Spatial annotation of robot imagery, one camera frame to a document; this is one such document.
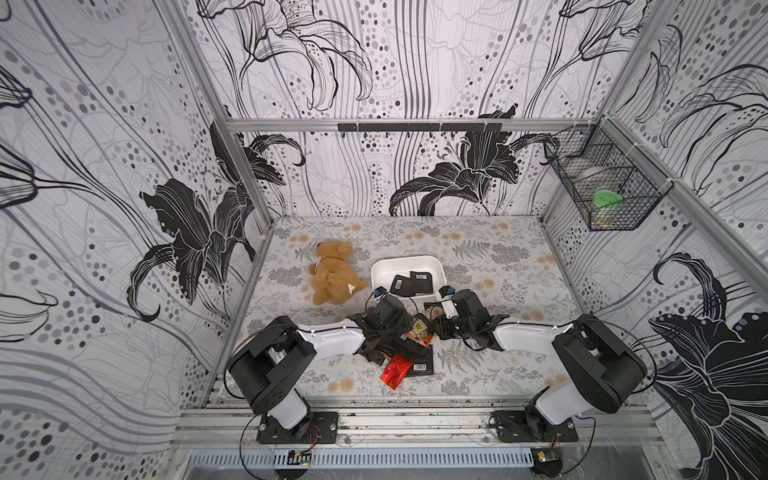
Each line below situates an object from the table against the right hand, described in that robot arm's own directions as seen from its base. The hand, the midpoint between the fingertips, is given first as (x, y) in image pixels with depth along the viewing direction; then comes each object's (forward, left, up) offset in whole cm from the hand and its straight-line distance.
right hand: (433, 321), depth 92 cm
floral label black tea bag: (+3, 0, +2) cm, 4 cm away
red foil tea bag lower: (-16, +12, +2) cm, 20 cm away
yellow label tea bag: (-3, +5, +2) cm, 6 cm away
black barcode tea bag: (-12, +4, +1) cm, 13 cm away
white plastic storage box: (+18, +16, +4) cm, 24 cm away
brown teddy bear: (+8, +30, +12) cm, 33 cm away
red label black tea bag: (+13, +3, +2) cm, 14 cm away
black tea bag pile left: (-9, +15, +5) cm, 18 cm away
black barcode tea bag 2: (+12, +10, +1) cm, 16 cm away
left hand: (-3, +7, +1) cm, 8 cm away
